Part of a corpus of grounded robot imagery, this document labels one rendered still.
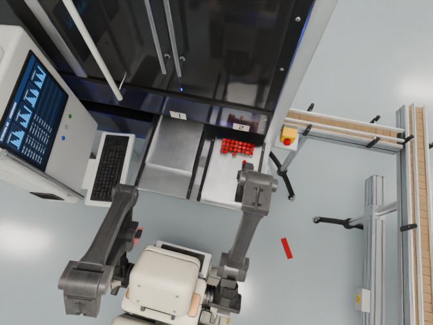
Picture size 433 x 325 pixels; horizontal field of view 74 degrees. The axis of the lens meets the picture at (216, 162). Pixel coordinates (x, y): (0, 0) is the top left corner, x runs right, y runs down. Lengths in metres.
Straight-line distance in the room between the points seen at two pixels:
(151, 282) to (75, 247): 1.67
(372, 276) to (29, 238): 2.47
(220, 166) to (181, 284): 0.78
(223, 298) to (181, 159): 0.78
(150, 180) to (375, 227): 1.41
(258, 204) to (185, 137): 0.92
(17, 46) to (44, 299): 1.88
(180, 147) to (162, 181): 0.21
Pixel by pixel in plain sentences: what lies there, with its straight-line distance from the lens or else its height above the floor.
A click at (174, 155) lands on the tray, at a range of 1.60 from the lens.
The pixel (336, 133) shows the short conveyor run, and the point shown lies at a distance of 1.73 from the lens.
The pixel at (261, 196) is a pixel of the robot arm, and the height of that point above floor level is 1.57.
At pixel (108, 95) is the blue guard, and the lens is 1.63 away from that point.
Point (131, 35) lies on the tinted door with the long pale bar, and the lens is 1.20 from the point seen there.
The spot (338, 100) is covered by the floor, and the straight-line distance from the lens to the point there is 3.05.
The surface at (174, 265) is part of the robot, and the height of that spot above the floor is 1.35.
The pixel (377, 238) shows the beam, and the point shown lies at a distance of 2.06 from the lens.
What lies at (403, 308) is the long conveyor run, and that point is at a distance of 1.70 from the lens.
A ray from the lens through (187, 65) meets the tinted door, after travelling 1.21.
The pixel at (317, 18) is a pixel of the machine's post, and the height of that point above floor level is 1.74.
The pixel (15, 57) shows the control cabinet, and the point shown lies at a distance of 1.31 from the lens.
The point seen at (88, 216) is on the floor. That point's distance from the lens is 2.60.
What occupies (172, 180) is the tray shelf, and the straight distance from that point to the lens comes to 1.56.
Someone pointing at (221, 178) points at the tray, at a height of 0.88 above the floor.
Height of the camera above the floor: 2.35
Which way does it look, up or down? 69 degrees down
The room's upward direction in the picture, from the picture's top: 1 degrees clockwise
